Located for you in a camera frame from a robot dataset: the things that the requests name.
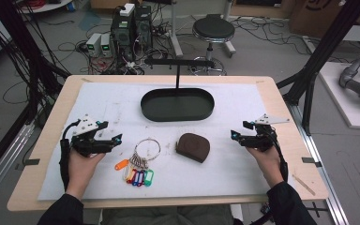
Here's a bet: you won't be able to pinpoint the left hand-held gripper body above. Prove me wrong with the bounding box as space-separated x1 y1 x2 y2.
69 113 115 158

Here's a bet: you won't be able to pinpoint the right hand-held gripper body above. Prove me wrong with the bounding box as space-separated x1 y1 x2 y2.
246 113 291 154

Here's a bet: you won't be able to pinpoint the orange key tag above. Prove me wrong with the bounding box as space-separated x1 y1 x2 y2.
113 158 130 172

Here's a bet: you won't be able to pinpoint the key ring with coloured tags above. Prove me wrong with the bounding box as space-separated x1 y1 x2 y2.
123 137 162 188

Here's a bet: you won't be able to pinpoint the brown pouch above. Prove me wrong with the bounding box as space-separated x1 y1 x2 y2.
174 132 211 164

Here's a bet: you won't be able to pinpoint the black oval tray with hanger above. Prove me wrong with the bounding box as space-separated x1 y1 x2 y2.
140 57 216 123

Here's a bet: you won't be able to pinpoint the person's left hand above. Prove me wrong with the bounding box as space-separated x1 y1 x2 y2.
65 149 107 199

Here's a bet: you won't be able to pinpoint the person's right hand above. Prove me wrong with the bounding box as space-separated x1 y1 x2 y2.
245 145 285 188

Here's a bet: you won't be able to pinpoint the black tape strip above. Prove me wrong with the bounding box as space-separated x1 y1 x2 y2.
14 157 41 172
301 157 323 169

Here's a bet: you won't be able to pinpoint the thin wooden stick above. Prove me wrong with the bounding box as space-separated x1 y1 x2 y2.
292 173 317 197

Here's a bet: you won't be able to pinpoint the white table mat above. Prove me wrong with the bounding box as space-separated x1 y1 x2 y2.
37 81 272 202

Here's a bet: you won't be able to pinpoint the grey power supply unit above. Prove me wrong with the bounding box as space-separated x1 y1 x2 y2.
99 33 113 58
85 32 103 58

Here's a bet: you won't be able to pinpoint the white platform board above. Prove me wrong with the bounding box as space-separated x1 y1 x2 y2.
318 61 360 131

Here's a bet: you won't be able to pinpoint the black computer tower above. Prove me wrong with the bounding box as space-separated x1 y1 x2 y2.
133 5 154 53
110 8 136 63

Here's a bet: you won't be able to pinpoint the person's lap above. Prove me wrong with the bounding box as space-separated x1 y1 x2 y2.
100 203 234 225

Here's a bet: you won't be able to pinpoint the black round stool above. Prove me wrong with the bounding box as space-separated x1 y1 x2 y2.
191 13 236 77

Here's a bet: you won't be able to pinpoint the white box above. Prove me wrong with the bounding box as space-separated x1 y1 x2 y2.
119 2 136 18

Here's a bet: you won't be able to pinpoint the cardboard box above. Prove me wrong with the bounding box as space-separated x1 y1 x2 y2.
288 0 360 39

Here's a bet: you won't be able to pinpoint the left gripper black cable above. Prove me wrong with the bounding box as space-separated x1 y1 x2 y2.
58 120 82 192

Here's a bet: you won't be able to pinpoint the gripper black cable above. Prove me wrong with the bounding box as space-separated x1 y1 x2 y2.
269 126 290 184
58 120 82 192

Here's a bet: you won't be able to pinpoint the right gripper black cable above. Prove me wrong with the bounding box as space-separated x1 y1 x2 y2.
269 126 290 184

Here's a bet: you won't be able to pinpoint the aluminium rail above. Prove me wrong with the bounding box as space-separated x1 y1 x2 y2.
287 102 351 225
0 122 36 209

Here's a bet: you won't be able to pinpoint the black frame with cables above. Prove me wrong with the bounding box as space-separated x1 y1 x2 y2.
0 0 72 127

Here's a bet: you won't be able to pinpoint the black frame post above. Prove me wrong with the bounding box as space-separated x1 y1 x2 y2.
276 0 360 136

